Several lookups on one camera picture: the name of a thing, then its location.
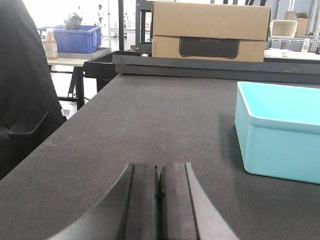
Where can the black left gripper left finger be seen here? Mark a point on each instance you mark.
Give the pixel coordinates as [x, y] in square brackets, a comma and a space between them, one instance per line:
[129, 211]

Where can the blue crate on table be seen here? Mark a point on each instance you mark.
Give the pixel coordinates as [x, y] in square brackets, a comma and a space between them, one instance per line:
[86, 40]

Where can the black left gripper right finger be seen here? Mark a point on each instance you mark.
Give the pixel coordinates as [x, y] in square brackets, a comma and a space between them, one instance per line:
[186, 212]

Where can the black metal rack frame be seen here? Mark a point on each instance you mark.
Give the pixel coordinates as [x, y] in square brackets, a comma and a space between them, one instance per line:
[143, 7]

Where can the orange drink bottle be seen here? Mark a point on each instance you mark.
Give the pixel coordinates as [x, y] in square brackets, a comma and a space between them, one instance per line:
[51, 45]

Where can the small cardboard box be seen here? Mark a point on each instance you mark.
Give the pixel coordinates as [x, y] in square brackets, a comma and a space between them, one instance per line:
[302, 19]

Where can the grey side table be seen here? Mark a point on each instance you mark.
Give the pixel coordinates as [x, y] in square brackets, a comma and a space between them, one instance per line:
[75, 67]

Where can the dark grey conveyor belt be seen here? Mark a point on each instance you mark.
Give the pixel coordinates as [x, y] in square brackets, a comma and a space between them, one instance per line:
[157, 120]

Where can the white open container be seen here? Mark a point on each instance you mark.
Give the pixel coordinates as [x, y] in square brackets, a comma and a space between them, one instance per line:
[283, 28]

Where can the cardboard box with black print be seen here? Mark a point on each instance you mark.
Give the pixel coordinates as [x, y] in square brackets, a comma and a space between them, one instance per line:
[217, 32]

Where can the black office chair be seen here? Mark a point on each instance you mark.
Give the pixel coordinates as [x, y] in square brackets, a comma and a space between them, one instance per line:
[26, 85]

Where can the light blue plastic bin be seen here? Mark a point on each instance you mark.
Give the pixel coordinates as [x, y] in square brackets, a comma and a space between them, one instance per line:
[278, 130]

